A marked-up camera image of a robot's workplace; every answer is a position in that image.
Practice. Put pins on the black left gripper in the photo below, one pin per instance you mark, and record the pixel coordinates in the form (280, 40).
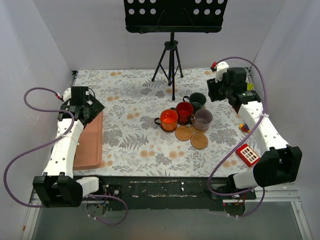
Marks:
(94, 107)

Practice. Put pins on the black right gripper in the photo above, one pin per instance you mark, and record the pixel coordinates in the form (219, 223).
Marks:
(212, 89)

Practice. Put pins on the dark green cup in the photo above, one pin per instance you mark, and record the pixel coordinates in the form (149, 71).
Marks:
(197, 100)

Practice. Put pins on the lilac purple cup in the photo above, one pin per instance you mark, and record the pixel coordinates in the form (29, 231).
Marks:
(201, 120)

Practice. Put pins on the red cup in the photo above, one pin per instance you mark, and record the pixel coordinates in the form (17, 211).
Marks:
(184, 110)

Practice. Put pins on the woven rattan coaster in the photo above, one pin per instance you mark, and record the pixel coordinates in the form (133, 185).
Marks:
(197, 131)

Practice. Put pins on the light wooden coaster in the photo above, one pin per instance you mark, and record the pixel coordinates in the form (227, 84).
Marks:
(199, 141)
(183, 133)

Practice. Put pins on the orange cup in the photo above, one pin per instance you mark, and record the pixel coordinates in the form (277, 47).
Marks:
(168, 120)

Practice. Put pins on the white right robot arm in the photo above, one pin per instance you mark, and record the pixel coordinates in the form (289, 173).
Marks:
(279, 162)

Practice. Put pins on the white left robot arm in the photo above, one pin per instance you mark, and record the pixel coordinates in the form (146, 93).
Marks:
(56, 187)

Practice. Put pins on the toy car with yellow block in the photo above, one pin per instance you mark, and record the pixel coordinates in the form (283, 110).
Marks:
(250, 86)

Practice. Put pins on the blue green purple block toy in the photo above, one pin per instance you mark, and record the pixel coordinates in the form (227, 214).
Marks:
(244, 128)

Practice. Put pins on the pink plastic tray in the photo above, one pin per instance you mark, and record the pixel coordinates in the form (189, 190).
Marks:
(88, 153)

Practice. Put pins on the floral patterned table mat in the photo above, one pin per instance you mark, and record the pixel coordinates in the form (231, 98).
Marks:
(133, 145)

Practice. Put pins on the red toy window block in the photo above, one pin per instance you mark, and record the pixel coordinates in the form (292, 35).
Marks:
(247, 155)

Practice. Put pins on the black music stand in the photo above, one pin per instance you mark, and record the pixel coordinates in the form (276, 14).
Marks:
(174, 16)

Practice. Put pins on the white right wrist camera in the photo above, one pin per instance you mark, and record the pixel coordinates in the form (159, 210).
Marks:
(219, 68)

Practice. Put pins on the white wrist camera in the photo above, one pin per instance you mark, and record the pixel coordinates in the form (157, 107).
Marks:
(65, 96)
(219, 68)

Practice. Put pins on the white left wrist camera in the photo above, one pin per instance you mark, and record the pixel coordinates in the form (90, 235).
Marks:
(65, 96)

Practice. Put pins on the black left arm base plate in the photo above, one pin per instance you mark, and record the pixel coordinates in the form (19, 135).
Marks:
(114, 190)

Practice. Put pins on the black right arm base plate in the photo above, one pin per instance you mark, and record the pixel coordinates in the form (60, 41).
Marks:
(222, 192)

